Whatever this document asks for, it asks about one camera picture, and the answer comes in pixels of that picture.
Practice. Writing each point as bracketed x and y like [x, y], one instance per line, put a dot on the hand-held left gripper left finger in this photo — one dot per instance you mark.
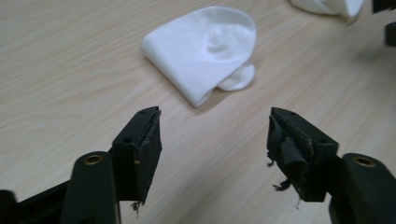
[134, 161]

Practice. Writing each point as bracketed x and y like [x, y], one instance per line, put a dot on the white sock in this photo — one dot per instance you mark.
[199, 53]
[330, 6]

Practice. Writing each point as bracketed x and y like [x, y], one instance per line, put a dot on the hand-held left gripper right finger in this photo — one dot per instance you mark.
[311, 161]

